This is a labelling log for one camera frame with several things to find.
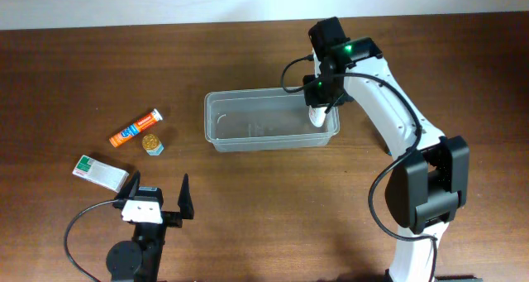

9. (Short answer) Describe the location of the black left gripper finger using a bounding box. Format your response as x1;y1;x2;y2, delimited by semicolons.
115;170;141;200
178;174;194;220

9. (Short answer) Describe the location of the white calamine lotion bottle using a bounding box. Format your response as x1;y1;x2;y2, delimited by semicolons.
308;106;326;127

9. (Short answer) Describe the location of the white green medicine box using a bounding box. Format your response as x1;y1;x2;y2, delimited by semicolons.
72;155;129;193

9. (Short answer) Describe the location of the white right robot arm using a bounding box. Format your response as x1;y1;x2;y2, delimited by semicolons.
300;17;469;281

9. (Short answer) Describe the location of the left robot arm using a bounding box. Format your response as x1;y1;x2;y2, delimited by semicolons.
106;172;194;282

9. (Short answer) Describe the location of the clear plastic container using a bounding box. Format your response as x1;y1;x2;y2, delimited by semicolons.
204;88;340;152

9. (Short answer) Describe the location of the gold lid balm jar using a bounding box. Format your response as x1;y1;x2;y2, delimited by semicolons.
141;134;164;155

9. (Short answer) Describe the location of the orange vitamin tablet tube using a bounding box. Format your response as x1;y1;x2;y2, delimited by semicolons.
109;109;163;148

